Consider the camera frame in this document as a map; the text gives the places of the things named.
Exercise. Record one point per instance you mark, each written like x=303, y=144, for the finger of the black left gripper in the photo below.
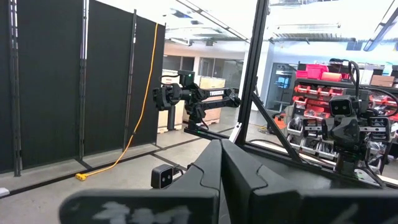
x=356, y=135
x=332, y=135

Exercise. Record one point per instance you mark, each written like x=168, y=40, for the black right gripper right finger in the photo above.
x=280, y=205

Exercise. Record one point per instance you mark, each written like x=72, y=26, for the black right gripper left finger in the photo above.
x=140, y=205

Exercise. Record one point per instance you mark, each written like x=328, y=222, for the neighbouring station black robot arm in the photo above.
x=214, y=93

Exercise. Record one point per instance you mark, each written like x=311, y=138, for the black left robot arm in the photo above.
x=349, y=165

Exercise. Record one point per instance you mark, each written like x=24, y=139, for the rack with red bins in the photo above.
x=314, y=93

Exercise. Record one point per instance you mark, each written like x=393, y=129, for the cardboard box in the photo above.
x=382, y=81

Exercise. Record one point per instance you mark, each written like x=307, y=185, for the plywood crate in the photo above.
x=214, y=83
x=161, y=121

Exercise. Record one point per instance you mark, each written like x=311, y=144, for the black room divider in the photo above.
x=46, y=77

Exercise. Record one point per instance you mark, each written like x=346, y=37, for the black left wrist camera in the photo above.
x=341, y=105

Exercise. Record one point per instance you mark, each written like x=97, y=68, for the black table-level camera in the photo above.
x=161, y=176

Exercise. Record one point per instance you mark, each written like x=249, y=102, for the black metal rig frame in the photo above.
x=252, y=77

